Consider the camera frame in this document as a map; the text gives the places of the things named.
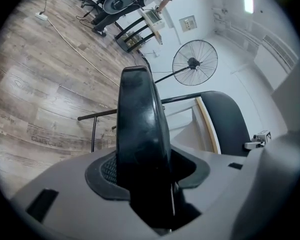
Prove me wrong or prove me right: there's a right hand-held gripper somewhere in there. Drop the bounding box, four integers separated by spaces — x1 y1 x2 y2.
244 130 273 150

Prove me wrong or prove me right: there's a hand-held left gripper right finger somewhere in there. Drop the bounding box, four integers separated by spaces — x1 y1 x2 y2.
169 131 300 240

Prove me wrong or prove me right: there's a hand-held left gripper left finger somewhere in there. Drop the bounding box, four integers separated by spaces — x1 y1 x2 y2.
11 149 163 240

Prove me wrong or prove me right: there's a light wooden table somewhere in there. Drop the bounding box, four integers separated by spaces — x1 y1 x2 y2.
164 96 222 155

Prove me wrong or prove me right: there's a large black standing fan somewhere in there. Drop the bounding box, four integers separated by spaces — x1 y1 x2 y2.
152 39 219 87

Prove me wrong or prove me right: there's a table with black legs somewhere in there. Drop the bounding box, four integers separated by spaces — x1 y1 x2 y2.
114 7 164 54

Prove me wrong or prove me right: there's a white power strip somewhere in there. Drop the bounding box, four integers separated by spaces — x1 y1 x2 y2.
34 11 49 21

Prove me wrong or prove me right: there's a white wall air conditioner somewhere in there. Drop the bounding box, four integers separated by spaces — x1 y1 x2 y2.
254 33 300 90

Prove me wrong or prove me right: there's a grey wall panel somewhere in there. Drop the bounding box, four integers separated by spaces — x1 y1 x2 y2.
178 15 198 32

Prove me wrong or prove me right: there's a long white cable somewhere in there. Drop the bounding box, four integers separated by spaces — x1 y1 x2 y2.
46 18 121 88

